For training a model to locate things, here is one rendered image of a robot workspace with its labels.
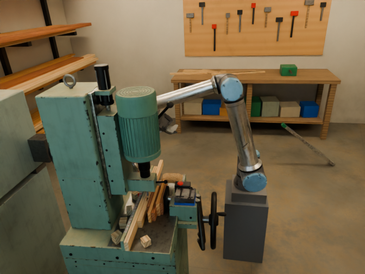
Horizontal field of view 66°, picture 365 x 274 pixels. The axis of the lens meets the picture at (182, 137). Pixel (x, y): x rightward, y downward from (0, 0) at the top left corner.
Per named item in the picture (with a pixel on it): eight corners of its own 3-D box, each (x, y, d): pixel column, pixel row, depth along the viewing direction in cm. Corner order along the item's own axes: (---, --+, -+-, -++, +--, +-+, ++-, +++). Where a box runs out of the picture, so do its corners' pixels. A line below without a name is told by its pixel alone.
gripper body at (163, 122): (163, 110, 149) (158, 113, 160) (153, 123, 146) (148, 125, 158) (174, 119, 150) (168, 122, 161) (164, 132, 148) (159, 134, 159)
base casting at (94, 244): (175, 267, 134) (174, 253, 130) (62, 258, 142) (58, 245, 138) (186, 205, 174) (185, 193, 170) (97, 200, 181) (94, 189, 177)
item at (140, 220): (142, 228, 132) (141, 221, 130) (138, 227, 132) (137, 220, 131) (163, 164, 181) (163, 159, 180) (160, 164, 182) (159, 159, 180)
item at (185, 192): (194, 205, 135) (194, 196, 133) (171, 204, 137) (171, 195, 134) (196, 189, 147) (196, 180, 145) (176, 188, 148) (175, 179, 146)
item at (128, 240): (129, 251, 120) (127, 242, 118) (125, 250, 120) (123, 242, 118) (157, 173, 173) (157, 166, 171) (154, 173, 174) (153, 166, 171)
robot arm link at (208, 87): (234, 67, 172) (132, 99, 183) (237, 71, 161) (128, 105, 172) (238, 85, 177) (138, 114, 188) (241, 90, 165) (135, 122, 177)
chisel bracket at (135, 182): (155, 194, 140) (153, 180, 137) (127, 193, 142) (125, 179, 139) (158, 185, 147) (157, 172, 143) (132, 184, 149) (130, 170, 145)
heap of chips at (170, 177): (181, 182, 163) (181, 179, 162) (160, 182, 164) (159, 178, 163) (183, 174, 170) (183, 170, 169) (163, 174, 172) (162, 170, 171)
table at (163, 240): (193, 266, 119) (192, 256, 116) (123, 261, 123) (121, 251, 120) (201, 182, 173) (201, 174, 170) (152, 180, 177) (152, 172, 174)
